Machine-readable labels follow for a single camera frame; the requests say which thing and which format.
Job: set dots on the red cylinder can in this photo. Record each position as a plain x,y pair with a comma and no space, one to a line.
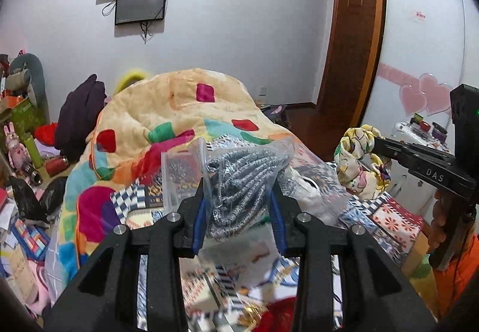
57,166

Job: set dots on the yellow patterned cloth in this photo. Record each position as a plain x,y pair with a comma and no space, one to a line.
355,163

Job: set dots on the pink bunny toy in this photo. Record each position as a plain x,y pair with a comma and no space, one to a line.
15,146

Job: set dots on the brown wooden door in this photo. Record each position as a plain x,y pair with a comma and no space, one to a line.
355,36

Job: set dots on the red cushion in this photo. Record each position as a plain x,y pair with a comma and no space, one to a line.
46,133

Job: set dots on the black plastic bag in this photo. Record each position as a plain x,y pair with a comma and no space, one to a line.
32,201

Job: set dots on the small black wall monitor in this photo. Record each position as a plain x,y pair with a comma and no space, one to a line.
140,4

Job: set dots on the green bottle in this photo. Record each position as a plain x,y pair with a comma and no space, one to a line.
30,148

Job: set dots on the red and white sticker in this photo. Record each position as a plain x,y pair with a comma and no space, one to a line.
420,15

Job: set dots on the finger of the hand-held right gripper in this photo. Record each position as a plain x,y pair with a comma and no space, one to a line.
408,148

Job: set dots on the red cloth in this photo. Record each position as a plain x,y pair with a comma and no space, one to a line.
278,315

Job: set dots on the white cabinet with jars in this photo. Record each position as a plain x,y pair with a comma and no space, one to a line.
408,133

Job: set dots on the grey plush toy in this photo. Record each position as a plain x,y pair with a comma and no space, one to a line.
28,73

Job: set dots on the clear bag with grey knit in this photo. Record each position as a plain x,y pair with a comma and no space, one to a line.
239,178

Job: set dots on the white wall socket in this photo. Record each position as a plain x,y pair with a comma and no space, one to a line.
262,90

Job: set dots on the pink heart wall decals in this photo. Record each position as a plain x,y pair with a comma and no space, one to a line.
426,98

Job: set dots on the colourful patchwork quilt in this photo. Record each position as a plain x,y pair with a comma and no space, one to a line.
168,100

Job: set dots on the yellow fuzzy cloth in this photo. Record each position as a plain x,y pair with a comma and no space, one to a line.
131,77

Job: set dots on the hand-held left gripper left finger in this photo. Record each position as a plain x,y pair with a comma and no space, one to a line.
198,221

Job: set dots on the green cardboard box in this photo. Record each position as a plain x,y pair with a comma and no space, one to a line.
22,117

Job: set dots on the patterned bed sheet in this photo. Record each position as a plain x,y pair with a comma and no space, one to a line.
385,218

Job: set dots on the pink cloth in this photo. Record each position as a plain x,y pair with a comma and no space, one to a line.
37,291

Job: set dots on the person's right forearm orange sleeve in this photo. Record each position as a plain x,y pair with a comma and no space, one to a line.
464,272

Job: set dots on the person's right hand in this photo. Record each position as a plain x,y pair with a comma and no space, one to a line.
436,223

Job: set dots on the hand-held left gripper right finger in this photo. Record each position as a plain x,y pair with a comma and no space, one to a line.
278,225

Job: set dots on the dark purple jacket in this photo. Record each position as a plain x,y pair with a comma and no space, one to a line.
80,111

